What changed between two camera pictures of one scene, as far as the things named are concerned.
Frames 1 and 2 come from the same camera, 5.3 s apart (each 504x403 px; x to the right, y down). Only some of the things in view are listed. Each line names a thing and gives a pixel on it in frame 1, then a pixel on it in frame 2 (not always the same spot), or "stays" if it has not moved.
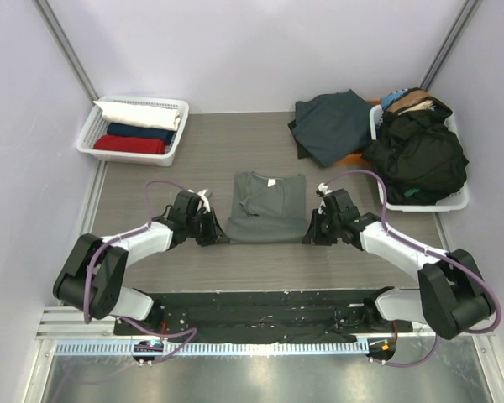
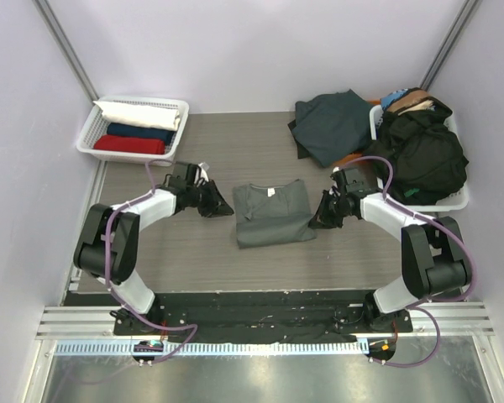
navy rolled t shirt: x=141 y=131 stays
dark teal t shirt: x=330 y=128 stays
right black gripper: x=323 y=228 → x=331 y=206
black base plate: x=275 y=315 stays
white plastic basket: x=133 y=130 stays
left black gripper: x=215 y=235 → x=217 y=206
